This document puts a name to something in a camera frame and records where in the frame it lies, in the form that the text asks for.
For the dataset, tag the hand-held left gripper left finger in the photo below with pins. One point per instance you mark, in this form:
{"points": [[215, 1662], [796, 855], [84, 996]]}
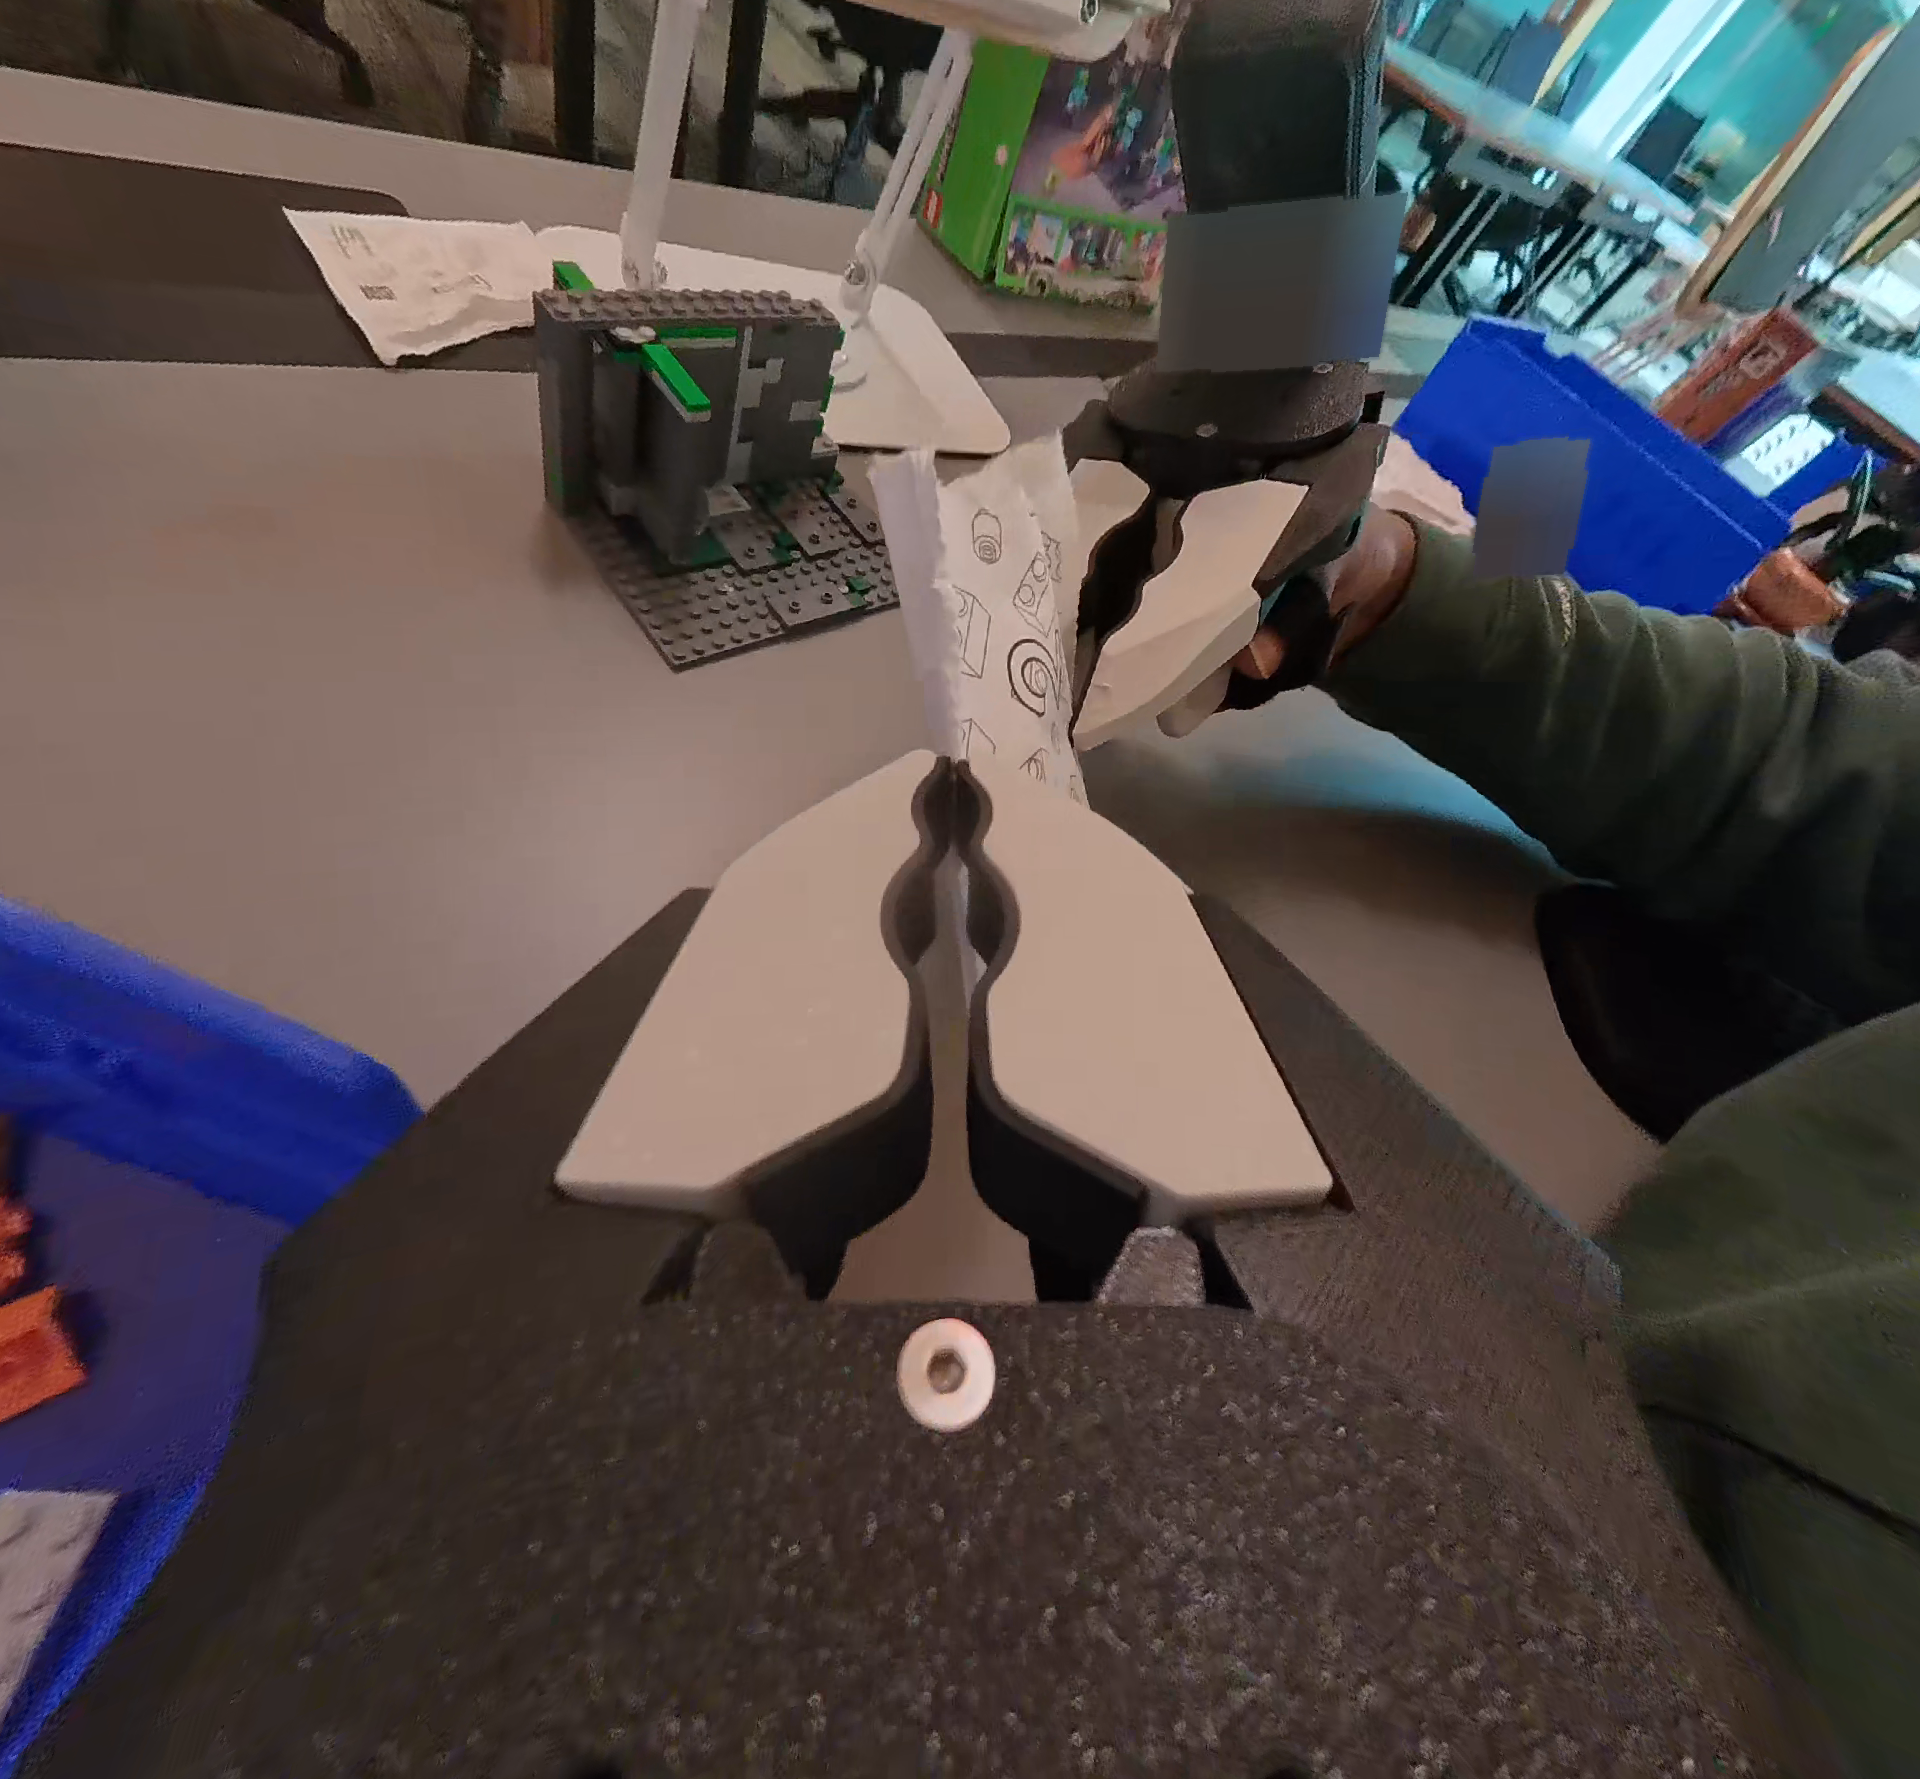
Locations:
{"points": [[748, 1030]]}

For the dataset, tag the small brick-print paper bag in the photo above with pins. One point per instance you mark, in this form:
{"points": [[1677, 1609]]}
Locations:
{"points": [[999, 579]]}

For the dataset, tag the white printed paper sheet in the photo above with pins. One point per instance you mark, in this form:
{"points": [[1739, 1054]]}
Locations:
{"points": [[406, 281]]}

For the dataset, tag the person's right forearm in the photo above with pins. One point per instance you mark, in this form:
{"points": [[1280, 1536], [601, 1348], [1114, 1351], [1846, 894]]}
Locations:
{"points": [[1648, 732]]}

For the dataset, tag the grey brick building model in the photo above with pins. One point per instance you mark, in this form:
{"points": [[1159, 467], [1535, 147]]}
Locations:
{"points": [[691, 462]]}

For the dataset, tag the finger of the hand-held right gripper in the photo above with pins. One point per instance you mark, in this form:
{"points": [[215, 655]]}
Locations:
{"points": [[1114, 593], [1212, 593]]}

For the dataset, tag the blue plastic bin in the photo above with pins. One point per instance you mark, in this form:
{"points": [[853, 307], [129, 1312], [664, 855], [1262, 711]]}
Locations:
{"points": [[150, 1058], [1648, 520]]}

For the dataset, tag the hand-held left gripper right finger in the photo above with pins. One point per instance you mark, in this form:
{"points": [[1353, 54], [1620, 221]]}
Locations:
{"points": [[1140, 1030]]}

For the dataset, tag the grey desk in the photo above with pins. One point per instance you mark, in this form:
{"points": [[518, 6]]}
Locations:
{"points": [[373, 761]]}

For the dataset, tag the black chair armrest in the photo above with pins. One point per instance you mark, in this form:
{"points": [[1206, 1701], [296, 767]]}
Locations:
{"points": [[1648, 1015]]}

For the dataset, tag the pile of toy bricks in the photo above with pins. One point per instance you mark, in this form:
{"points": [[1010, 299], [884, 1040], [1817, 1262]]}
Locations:
{"points": [[37, 1361]]}

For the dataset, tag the orange box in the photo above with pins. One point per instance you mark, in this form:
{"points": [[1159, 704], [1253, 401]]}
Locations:
{"points": [[1739, 378]]}

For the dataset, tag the green toy box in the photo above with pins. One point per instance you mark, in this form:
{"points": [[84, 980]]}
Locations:
{"points": [[987, 160]]}

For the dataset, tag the person's right hand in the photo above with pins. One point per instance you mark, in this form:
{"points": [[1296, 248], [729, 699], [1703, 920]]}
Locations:
{"points": [[1374, 572]]}

